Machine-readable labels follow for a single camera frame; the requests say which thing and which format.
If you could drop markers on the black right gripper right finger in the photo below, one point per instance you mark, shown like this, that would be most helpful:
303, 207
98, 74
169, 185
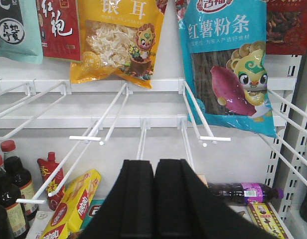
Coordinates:
172, 212

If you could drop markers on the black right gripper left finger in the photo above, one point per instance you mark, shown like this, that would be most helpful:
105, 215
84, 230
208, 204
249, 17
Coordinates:
127, 212

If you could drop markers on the teal goji berry pouch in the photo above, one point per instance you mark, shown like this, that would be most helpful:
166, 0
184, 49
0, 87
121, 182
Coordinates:
19, 31

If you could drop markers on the purple label drink bottle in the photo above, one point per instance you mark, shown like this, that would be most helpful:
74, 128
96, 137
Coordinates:
241, 194

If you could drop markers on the yellow Nabati wafer box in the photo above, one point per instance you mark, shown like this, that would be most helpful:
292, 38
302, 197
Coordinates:
72, 210

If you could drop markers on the red cap soy sauce bottle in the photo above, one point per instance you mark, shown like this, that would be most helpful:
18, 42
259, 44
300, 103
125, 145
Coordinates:
19, 175
9, 193

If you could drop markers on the blue sweet potato noodle pouch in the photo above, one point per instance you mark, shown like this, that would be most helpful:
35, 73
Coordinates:
223, 46

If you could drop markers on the yellow white fungus pouch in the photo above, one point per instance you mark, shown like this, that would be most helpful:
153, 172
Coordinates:
118, 37

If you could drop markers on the red Da Hong Pao pouch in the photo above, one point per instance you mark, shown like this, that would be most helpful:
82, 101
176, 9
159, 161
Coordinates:
59, 29

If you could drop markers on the red dried chili pouch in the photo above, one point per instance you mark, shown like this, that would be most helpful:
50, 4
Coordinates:
286, 27

